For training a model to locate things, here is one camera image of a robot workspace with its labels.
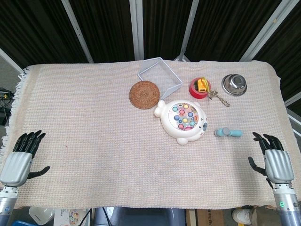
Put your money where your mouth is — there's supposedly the grey mesh metal tray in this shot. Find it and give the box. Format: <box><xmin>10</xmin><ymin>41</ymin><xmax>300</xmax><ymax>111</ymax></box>
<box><xmin>137</xmin><ymin>56</ymin><xmax>183</xmax><ymax>99</ymax></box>

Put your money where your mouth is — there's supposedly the white plastic container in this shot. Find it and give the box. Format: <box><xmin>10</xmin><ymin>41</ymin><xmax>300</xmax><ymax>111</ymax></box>
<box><xmin>28</xmin><ymin>207</ymin><xmax>56</xmax><ymax>226</ymax></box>

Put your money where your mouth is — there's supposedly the white seal fishing toy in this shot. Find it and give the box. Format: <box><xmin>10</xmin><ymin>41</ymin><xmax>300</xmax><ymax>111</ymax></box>
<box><xmin>154</xmin><ymin>99</ymin><xmax>209</xmax><ymax>145</ymax></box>

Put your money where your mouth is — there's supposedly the bundle of black cables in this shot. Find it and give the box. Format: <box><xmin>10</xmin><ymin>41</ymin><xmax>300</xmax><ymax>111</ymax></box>
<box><xmin>0</xmin><ymin>86</ymin><xmax>14</xmax><ymax>127</ymax></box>

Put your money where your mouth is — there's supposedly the white shoe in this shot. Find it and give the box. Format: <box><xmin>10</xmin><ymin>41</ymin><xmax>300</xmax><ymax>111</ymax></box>
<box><xmin>232</xmin><ymin>208</ymin><xmax>252</xmax><ymax>224</ymax></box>

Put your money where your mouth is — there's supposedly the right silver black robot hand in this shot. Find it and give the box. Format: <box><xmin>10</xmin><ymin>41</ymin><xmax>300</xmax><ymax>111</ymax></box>
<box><xmin>248</xmin><ymin>131</ymin><xmax>295</xmax><ymax>186</ymax></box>

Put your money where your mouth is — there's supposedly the braided beige rope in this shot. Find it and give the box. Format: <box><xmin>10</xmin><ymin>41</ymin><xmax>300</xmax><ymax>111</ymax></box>
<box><xmin>206</xmin><ymin>89</ymin><xmax>231</xmax><ymax>108</ymax></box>

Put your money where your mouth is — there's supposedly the printed toy packaging box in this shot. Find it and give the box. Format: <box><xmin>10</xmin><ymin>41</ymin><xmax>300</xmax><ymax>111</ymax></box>
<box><xmin>57</xmin><ymin>208</ymin><xmax>82</xmax><ymax>226</ymax></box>

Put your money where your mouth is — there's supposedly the yellow toy truck with strap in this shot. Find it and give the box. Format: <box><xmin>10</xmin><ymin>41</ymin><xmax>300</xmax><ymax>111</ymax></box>
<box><xmin>196</xmin><ymin>77</ymin><xmax>210</xmax><ymax>93</ymax></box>

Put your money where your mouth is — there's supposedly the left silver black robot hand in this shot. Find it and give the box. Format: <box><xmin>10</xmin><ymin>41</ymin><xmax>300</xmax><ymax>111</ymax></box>
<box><xmin>0</xmin><ymin>130</ymin><xmax>51</xmax><ymax>188</ymax></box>

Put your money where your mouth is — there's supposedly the teal grey toy hammer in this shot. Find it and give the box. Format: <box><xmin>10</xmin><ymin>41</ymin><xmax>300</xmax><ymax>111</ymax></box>
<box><xmin>214</xmin><ymin>127</ymin><xmax>244</xmax><ymax>138</ymax></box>

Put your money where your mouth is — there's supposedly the red tape roll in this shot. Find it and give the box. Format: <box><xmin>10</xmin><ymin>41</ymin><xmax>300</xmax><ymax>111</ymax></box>
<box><xmin>189</xmin><ymin>77</ymin><xmax>211</xmax><ymax>99</ymax></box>

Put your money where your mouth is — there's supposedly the black pleated curtain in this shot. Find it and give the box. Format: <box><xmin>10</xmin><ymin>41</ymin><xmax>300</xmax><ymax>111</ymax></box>
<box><xmin>0</xmin><ymin>0</ymin><xmax>301</xmax><ymax>109</ymax></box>

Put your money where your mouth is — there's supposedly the stainless steel bowl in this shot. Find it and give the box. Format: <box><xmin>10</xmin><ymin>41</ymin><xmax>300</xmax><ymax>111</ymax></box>
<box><xmin>221</xmin><ymin>74</ymin><xmax>248</xmax><ymax>96</ymax></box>

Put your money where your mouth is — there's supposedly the white metal frame post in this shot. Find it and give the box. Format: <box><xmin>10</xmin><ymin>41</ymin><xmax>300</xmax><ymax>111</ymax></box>
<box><xmin>284</xmin><ymin>92</ymin><xmax>301</xmax><ymax>108</ymax></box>
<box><xmin>240</xmin><ymin>0</ymin><xmax>291</xmax><ymax>62</ymax></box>
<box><xmin>128</xmin><ymin>0</ymin><xmax>145</xmax><ymax>63</ymax></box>
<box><xmin>173</xmin><ymin>0</ymin><xmax>200</xmax><ymax>62</ymax></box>
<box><xmin>61</xmin><ymin>0</ymin><xmax>94</xmax><ymax>64</ymax></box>
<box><xmin>0</xmin><ymin>48</ymin><xmax>24</xmax><ymax>74</ymax></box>

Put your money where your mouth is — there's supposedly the round brown woven coaster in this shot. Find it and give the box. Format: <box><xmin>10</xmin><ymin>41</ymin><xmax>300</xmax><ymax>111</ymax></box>
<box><xmin>128</xmin><ymin>81</ymin><xmax>161</xmax><ymax>109</ymax></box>

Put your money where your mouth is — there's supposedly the blue grey chair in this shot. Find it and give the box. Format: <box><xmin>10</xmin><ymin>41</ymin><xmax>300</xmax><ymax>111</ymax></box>
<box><xmin>93</xmin><ymin>207</ymin><xmax>187</xmax><ymax>226</ymax></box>

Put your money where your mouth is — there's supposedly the beige waffle-weave tablecloth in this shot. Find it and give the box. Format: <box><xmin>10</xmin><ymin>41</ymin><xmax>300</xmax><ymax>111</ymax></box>
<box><xmin>0</xmin><ymin>58</ymin><xmax>297</xmax><ymax>210</ymax></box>

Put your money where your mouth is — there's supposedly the brown cardboard box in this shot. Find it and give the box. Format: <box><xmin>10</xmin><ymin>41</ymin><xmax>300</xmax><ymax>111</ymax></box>
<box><xmin>194</xmin><ymin>209</ymin><xmax>225</xmax><ymax>226</ymax></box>

